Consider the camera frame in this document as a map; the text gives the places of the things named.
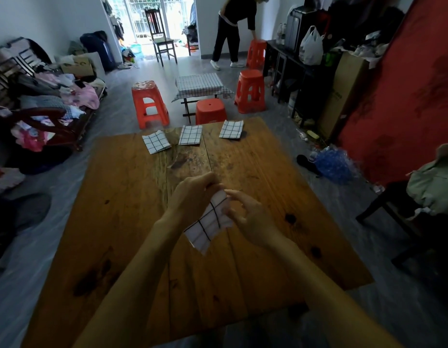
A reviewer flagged person's left hand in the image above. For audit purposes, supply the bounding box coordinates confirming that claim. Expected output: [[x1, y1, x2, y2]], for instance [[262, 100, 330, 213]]
[[167, 172, 226, 229]]

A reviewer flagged person's right hand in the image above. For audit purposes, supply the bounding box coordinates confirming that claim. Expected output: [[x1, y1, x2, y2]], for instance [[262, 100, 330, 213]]
[[223, 189, 282, 250]]

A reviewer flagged white checked cloth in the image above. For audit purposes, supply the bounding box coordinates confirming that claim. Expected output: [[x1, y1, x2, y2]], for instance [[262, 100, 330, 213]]
[[178, 125, 203, 146], [142, 130, 172, 155], [183, 190, 235, 256], [219, 120, 244, 140]]

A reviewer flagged person's left forearm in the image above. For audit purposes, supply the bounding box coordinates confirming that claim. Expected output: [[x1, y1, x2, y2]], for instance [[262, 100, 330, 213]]
[[73, 213, 188, 348]]

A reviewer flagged person's right forearm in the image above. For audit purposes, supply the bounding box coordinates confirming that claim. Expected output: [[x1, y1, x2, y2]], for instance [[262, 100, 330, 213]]
[[262, 233, 404, 348]]

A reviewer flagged wooden table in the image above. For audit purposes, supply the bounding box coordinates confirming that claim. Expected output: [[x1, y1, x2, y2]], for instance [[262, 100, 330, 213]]
[[21, 116, 374, 348]]

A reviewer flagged folded white checked cloth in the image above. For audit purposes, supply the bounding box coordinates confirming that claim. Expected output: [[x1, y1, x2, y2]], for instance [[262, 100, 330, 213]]
[[142, 130, 172, 155], [178, 125, 203, 146], [219, 120, 244, 140]]

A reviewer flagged red plastic stool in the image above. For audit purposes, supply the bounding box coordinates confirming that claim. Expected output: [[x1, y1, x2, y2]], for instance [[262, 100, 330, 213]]
[[131, 80, 170, 130], [234, 69, 267, 114], [246, 39, 267, 71], [195, 98, 228, 125]]

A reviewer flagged black slipper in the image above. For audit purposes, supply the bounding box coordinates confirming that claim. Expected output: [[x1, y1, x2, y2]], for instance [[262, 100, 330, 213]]
[[296, 154, 322, 177]]

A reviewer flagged small table with checked cloth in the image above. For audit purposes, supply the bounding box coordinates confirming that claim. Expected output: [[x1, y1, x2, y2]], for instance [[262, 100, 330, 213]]
[[171, 72, 235, 123]]

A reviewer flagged blue plastic bag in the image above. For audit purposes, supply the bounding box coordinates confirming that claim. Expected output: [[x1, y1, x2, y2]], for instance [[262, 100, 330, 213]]
[[313, 146, 356, 185]]

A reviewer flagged dark cabinet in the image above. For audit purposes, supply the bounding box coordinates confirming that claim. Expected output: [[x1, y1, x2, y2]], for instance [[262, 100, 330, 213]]
[[263, 40, 340, 128]]

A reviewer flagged brown cardboard box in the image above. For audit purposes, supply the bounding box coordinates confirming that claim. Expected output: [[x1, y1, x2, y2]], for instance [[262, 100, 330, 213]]
[[316, 51, 371, 142]]

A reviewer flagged dark wooden chair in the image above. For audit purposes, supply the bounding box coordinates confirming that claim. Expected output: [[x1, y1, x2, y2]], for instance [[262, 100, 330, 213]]
[[144, 8, 178, 67]]

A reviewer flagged white plastic bag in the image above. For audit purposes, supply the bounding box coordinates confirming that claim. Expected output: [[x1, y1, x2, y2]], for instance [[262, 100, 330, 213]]
[[299, 25, 325, 66]]

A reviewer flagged dark blue bag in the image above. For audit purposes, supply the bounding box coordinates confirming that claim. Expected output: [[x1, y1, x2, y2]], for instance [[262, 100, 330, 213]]
[[80, 30, 116, 73]]

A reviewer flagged black suitcase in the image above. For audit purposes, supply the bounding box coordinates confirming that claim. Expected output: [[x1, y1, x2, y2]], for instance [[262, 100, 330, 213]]
[[284, 6, 319, 54]]

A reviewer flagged dark chair with green cloth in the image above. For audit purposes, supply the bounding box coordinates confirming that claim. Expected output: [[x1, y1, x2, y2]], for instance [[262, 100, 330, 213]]
[[355, 143, 448, 272]]

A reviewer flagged wooden sofa with clothes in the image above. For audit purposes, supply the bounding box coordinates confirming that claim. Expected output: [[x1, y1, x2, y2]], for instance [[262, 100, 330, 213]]
[[0, 37, 108, 174]]

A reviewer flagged red mattress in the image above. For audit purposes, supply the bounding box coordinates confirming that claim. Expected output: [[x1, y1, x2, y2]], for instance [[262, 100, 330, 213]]
[[336, 0, 448, 187]]

